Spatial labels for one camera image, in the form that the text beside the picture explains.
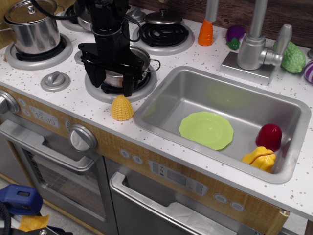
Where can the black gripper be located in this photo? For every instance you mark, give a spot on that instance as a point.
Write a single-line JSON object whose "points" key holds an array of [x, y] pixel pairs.
{"points": [[111, 52]]}

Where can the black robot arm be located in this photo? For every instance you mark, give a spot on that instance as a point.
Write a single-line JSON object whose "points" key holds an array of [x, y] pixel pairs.
{"points": [[107, 14]]}

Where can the yellow toy corn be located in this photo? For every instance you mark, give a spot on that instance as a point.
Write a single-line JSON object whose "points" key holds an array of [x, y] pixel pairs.
{"points": [[121, 109]]}

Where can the grey stove top knob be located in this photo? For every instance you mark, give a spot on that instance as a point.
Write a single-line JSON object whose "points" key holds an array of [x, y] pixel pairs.
{"points": [[55, 82]]}

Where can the grey stove knob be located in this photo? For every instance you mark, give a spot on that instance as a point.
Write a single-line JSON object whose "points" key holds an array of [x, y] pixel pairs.
{"points": [[137, 14], [55, 82]]}

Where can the silver pan back burner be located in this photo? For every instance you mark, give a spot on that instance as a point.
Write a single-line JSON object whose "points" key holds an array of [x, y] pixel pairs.
{"points": [[84, 19]]}

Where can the grey back stove knob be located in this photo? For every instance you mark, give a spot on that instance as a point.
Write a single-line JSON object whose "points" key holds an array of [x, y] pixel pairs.
{"points": [[137, 14]]}

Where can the black coil burner back right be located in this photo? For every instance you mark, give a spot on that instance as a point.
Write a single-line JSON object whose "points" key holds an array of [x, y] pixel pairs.
{"points": [[165, 39]]}

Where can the silver oven knob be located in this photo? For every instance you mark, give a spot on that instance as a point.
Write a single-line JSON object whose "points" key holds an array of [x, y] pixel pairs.
{"points": [[8, 103], [81, 138]]}

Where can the stainless steel sink basin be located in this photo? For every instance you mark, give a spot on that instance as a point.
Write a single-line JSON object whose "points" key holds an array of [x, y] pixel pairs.
{"points": [[187, 90]]}

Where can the dark grey pot lid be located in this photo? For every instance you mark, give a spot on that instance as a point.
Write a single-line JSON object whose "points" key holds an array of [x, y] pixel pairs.
{"points": [[162, 17]]}

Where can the large silver pot with lid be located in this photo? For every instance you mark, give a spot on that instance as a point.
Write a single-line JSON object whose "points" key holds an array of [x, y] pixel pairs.
{"points": [[32, 31]]}

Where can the orange toy carrot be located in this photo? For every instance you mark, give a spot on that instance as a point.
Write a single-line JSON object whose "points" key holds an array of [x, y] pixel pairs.
{"points": [[206, 33]]}

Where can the green plastic plate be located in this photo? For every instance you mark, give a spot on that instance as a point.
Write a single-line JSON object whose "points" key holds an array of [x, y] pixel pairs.
{"points": [[208, 129]]}

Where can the silver oven knob left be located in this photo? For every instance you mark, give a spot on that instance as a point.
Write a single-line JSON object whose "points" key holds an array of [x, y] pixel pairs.
{"points": [[8, 103]]}

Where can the toy oven door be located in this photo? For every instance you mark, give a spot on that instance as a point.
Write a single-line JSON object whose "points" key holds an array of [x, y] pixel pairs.
{"points": [[74, 182]]}

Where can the grey metal pole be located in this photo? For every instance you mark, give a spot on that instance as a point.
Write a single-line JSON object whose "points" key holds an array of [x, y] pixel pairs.
{"points": [[211, 10]]}

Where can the purple toy eggplant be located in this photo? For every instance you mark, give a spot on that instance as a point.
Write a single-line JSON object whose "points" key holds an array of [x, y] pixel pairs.
{"points": [[233, 36]]}

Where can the toy dishwasher door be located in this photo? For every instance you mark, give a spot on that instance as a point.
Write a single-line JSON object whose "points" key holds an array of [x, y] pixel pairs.
{"points": [[145, 207]]}

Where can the silver toy faucet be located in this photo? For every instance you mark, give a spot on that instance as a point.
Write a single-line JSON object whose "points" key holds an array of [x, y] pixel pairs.
{"points": [[255, 62]]}

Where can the blue clamp tool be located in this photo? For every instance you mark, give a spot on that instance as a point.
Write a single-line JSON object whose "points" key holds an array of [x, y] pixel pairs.
{"points": [[21, 200]]}

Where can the red toy cup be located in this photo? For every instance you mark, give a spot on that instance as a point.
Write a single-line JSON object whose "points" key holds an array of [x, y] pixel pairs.
{"points": [[270, 137]]}

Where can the yellow toy bell pepper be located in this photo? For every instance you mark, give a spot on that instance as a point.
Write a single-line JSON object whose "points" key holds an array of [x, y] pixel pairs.
{"points": [[261, 158]]}

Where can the yellow cloth piece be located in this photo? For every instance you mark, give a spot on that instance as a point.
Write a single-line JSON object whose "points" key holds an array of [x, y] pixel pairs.
{"points": [[33, 222]]}

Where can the green toy lettuce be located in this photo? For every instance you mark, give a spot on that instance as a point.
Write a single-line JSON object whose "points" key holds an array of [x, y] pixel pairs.
{"points": [[294, 59]]}

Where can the purple striped toy vegetable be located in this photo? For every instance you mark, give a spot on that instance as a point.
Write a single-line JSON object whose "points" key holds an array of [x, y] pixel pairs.
{"points": [[308, 71]]}

